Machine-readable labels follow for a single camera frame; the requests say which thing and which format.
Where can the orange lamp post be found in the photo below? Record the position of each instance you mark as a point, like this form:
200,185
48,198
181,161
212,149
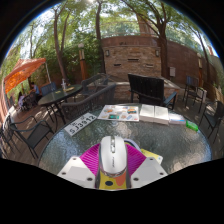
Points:
199,66
82,63

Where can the grey wall box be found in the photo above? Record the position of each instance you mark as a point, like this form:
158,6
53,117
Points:
172,71

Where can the blue chair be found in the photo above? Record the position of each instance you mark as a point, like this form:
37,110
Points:
48,88

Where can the green box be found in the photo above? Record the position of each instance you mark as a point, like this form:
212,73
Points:
192,125

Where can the white computer mouse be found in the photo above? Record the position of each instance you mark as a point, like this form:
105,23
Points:
113,155

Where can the small white book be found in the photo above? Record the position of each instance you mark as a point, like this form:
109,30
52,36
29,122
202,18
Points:
177,119

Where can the orange parasol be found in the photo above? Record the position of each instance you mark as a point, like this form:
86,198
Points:
23,71

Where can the person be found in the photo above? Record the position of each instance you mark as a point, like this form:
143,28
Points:
34,89
22,99

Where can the printed picture sheet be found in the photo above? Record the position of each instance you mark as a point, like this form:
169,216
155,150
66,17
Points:
118,113

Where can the slender dark tree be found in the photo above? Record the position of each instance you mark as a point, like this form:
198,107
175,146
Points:
99,36

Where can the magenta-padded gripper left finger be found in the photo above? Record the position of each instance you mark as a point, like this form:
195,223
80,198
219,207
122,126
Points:
89,160

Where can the yellow paper sheet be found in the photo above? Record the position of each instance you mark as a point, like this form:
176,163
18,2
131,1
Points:
152,156

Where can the black wooden slatted chair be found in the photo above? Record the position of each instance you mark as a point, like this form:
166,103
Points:
148,87

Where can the yellow duck mouse pad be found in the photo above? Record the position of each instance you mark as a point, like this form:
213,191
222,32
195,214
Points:
110,184

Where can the large forked tree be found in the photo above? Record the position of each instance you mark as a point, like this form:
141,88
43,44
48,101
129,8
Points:
163,53

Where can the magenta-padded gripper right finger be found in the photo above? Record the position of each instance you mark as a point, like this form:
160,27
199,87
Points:
136,160

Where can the dark wicker chair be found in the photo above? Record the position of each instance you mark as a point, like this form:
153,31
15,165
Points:
95,81

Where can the black metal slatted chair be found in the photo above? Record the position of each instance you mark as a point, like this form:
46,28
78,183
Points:
192,83

